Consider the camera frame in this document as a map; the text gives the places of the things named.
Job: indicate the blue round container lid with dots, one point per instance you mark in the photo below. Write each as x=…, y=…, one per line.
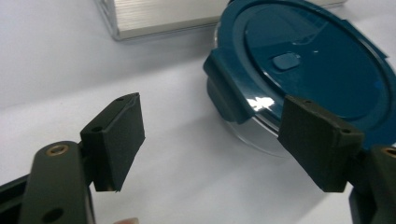
x=299, y=62

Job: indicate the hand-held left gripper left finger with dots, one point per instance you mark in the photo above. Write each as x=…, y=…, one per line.
x=112, y=140

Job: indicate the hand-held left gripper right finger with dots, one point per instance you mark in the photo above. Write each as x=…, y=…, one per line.
x=317, y=143

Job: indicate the clear glass round container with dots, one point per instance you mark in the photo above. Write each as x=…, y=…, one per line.
x=258, y=133

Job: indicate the silver ribbed metal box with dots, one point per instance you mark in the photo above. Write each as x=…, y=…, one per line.
x=155, y=17

